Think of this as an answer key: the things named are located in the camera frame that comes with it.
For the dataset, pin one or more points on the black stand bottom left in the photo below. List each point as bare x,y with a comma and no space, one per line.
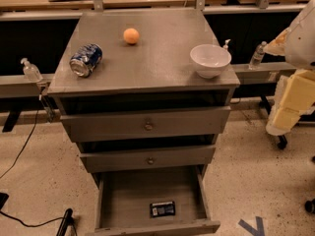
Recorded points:
66,221

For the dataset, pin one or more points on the blue crushed soda can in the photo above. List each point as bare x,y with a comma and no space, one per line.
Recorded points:
84,61

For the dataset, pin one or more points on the clear water bottle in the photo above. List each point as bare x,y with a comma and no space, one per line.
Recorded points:
257,56

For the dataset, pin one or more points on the sanitizer pump bottle behind bowl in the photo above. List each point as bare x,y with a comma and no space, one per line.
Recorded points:
226,44

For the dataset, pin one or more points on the grey open bottom drawer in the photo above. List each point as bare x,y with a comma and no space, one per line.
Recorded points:
124,200

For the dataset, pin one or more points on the dark blue rxbar wrapper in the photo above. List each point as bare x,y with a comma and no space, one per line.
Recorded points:
162,209

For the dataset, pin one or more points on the grey wooden drawer cabinet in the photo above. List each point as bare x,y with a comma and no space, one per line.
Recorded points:
155,73

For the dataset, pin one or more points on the clear sanitizer pump bottle left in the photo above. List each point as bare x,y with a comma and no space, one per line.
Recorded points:
31,71

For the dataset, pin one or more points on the orange fruit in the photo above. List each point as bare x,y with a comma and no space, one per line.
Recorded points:
131,36

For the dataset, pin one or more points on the white ceramic bowl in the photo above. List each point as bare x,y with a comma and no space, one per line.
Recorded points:
209,60

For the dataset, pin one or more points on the black table leg with caster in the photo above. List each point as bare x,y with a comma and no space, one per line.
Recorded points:
279,130

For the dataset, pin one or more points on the grey top drawer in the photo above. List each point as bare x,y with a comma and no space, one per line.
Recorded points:
161,123

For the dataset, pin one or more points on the black caster right edge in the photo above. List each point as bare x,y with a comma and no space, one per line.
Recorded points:
310,206

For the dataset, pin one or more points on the grey middle drawer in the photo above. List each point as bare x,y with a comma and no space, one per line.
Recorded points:
147,158

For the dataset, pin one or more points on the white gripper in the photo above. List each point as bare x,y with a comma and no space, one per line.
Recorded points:
302,44

